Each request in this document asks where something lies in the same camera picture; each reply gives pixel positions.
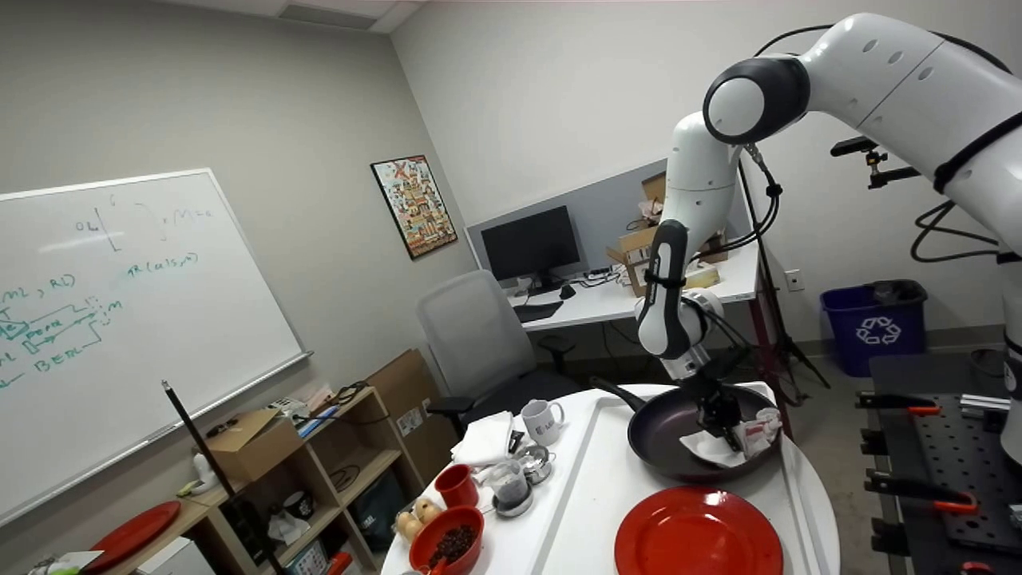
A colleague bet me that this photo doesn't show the black keyboard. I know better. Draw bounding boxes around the black keyboard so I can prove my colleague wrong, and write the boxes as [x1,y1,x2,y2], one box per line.
[512,289,569,324]

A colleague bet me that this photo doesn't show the grey office chair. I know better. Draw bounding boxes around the grey office chair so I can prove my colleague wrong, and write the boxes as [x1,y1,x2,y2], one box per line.
[415,264,585,434]

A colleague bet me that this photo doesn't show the black orange clamp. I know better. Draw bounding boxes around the black orange clamp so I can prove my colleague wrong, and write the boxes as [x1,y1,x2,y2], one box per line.
[857,390,945,422]
[863,466,985,521]

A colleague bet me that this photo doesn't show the thin black pole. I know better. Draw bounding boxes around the thin black pole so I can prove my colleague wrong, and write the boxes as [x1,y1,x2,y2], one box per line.
[160,377,257,575]

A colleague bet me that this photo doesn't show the blue recycling bin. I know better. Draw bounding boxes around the blue recycling bin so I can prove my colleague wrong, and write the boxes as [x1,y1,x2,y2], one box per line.
[817,278,929,379]

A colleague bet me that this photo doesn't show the black camera on mount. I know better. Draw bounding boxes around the black camera on mount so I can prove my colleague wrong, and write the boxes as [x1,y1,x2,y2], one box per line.
[827,130,929,191]

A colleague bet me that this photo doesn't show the black robot workbench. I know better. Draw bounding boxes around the black robot workbench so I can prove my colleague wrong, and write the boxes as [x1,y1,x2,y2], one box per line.
[857,347,1022,575]

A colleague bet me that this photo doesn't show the brown cardboard box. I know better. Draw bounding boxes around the brown cardboard box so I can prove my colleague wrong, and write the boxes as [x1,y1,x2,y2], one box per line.
[205,409,304,487]

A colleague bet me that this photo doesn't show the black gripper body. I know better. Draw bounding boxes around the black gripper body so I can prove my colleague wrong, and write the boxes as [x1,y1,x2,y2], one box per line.
[691,364,760,429]

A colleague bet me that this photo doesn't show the wooden shelf unit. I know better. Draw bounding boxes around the wooden shelf unit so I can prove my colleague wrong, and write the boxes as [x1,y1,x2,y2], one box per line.
[172,383,429,575]

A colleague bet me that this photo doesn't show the wall whiteboard with writing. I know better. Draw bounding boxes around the wall whiteboard with writing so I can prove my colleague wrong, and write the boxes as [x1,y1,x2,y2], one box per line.
[0,166,313,529]

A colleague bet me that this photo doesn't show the stack of books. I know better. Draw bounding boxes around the stack of books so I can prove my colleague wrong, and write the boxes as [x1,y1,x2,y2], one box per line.
[264,379,354,441]

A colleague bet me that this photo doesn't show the black frying pan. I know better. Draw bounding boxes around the black frying pan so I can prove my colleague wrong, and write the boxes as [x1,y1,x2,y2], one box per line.
[586,379,792,484]

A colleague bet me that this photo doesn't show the beige eggs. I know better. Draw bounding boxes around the beige eggs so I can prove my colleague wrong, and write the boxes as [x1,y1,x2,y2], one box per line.
[394,494,448,541]

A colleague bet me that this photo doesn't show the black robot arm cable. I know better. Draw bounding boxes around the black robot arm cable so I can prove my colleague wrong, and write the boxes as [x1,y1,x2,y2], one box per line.
[731,18,1022,264]

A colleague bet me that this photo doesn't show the round white pedestal table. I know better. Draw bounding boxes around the round white pedestal table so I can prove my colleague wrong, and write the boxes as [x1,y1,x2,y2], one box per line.
[376,379,843,575]

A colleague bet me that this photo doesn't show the red round tray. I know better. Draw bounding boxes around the red round tray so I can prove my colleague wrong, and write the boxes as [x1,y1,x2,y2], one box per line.
[89,499,185,575]

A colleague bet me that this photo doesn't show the red bowl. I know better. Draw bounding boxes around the red bowl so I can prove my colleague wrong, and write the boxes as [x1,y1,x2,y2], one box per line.
[407,500,488,575]

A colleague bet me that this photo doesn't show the black tripod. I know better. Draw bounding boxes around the black tripod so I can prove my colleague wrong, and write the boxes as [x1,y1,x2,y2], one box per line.
[731,155,832,429]

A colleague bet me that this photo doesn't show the red mug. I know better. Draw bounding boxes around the red mug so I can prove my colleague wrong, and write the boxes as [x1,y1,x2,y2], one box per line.
[431,461,482,511]

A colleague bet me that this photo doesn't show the small silver metal pot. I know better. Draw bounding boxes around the small silver metal pot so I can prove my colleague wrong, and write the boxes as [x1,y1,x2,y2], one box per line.
[482,445,554,521]

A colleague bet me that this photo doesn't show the framed colourful poster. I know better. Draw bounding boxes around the framed colourful poster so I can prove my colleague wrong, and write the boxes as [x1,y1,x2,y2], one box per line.
[367,154,459,261]

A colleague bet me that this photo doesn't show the cardboard boxes stack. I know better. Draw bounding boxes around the cardboard boxes stack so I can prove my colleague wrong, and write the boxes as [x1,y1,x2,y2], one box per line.
[611,169,727,298]

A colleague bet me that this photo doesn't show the white square tray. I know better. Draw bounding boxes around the white square tray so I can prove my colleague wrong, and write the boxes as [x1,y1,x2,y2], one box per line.
[526,379,827,575]

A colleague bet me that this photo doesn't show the black computer monitor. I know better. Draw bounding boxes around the black computer monitor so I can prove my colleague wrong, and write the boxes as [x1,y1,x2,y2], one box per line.
[475,205,585,298]

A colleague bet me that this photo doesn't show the red plate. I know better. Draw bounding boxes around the red plate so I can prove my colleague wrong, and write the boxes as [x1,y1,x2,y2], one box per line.
[614,484,790,575]

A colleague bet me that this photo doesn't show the dark storage bin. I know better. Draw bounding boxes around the dark storage bin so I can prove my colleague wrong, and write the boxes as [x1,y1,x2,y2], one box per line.
[350,471,411,555]

